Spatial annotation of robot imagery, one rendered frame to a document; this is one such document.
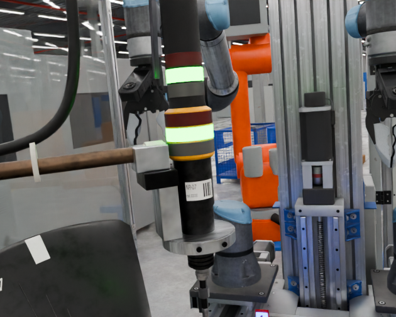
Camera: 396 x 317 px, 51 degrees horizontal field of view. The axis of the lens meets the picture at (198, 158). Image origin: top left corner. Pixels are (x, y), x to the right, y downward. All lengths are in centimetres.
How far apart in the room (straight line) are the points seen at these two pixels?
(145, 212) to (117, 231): 477
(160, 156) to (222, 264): 91
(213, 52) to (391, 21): 45
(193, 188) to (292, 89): 95
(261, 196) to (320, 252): 311
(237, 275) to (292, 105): 53
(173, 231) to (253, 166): 390
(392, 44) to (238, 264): 72
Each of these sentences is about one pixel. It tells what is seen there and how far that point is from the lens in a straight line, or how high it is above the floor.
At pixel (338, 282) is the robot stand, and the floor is 102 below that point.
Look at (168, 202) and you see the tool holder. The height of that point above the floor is 150.
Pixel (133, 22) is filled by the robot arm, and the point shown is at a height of 175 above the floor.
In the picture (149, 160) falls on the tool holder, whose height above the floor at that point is 154.
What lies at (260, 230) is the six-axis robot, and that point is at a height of 17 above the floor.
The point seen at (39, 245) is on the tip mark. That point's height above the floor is 144.
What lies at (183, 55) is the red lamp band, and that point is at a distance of 37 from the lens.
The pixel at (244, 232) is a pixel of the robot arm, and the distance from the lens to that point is 123.
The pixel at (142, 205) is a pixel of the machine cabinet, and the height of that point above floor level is 32.
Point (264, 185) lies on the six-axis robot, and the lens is 437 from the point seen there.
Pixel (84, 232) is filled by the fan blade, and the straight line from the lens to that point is 53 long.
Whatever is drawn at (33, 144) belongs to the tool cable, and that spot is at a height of 156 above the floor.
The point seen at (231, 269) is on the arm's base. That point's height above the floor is 109.
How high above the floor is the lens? 159
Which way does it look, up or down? 8 degrees down
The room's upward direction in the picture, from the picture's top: 5 degrees counter-clockwise
